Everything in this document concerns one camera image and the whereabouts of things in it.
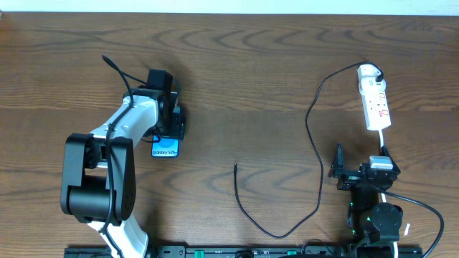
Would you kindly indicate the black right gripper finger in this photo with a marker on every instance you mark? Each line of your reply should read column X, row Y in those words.
column 385, row 154
column 338, row 161

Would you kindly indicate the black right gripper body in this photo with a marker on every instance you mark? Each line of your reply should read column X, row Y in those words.
column 357, row 175

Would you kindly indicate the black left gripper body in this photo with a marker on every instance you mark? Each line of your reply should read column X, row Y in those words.
column 178, row 127

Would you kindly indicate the blue Samsung Galaxy smartphone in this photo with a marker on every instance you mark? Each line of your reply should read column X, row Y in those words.
column 164, row 148

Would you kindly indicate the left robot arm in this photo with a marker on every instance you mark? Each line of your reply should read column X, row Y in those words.
column 98, row 176

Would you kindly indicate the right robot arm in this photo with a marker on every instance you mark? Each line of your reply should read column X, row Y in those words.
column 375, row 224

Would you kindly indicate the white USB charger plug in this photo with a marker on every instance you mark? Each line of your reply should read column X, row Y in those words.
column 370, row 70

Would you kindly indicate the white power strip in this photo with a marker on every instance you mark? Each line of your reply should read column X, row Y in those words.
column 375, row 106

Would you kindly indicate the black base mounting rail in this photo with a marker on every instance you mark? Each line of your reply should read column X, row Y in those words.
column 314, row 250

